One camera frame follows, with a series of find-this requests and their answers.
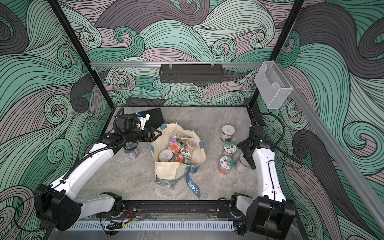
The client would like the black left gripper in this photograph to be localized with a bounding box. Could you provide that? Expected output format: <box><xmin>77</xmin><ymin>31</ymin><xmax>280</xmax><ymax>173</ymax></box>
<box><xmin>124</xmin><ymin>128</ymin><xmax>162</xmax><ymax>145</ymax></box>

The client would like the clear jar cartoon leaf lid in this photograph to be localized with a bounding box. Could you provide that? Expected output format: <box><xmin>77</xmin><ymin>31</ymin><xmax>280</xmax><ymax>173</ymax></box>
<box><xmin>221</xmin><ymin>142</ymin><xmax>238</xmax><ymax>157</ymax></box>

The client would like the silver tin seed can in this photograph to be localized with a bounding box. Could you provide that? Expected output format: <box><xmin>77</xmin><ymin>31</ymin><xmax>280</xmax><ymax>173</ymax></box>
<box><xmin>235</xmin><ymin>153</ymin><xmax>251</xmax><ymax>173</ymax></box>

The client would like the purple yellow label seed can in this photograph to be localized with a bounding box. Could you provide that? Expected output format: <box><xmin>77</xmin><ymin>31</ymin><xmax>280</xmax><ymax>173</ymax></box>
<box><xmin>124</xmin><ymin>142</ymin><xmax>140</xmax><ymax>160</ymax></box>

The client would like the green lid seed jar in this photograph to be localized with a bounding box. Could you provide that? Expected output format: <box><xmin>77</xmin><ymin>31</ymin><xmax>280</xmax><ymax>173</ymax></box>
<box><xmin>218</xmin><ymin>156</ymin><xmax>234</xmax><ymax>175</ymax></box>

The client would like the cream canvas tote bag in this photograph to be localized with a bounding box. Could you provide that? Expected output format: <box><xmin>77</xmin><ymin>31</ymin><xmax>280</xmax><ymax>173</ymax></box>
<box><xmin>150</xmin><ymin>124</ymin><xmax>206</xmax><ymax>198</ymax></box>

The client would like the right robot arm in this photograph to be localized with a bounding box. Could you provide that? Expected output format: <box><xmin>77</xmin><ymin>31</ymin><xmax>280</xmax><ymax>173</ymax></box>
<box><xmin>231</xmin><ymin>113</ymin><xmax>296</xmax><ymax>240</ymax></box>

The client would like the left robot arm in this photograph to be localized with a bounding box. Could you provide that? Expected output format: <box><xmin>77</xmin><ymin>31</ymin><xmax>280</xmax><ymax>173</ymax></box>
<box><xmin>20</xmin><ymin>109</ymin><xmax>164</xmax><ymax>231</ymax></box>

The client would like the red tomato seed jar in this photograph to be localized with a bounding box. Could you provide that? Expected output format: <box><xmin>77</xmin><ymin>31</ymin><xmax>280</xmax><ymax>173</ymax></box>
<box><xmin>170</xmin><ymin>142</ymin><xmax>182</xmax><ymax>154</ymax></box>

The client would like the black ribbed hard case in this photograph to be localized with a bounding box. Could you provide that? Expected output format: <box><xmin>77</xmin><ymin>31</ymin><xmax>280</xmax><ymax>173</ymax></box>
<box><xmin>134</xmin><ymin>108</ymin><xmax>164</xmax><ymax>129</ymax></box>

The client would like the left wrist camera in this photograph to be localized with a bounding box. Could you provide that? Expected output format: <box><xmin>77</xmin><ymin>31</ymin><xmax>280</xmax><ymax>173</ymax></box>
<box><xmin>135</xmin><ymin>113</ymin><xmax>150</xmax><ymax>131</ymax></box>

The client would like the white mesh wall basket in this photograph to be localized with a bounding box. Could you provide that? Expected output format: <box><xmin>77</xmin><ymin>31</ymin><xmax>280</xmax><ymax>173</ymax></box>
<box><xmin>254</xmin><ymin>61</ymin><xmax>293</xmax><ymax>110</ymax></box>

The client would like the black wall shelf tray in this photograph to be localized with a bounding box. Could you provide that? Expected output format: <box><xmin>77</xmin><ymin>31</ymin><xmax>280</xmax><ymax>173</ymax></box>
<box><xmin>159</xmin><ymin>64</ymin><xmax>224</xmax><ymax>84</ymax></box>

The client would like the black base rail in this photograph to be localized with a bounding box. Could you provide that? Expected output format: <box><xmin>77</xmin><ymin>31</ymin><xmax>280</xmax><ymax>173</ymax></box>
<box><xmin>71</xmin><ymin>199</ymin><xmax>250</xmax><ymax>221</ymax></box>

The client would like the white slotted cable duct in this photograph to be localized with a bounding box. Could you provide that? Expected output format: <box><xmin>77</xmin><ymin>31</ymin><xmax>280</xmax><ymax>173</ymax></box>
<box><xmin>69</xmin><ymin>220</ymin><xmax>234</xmax><ymax>232</ymax></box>

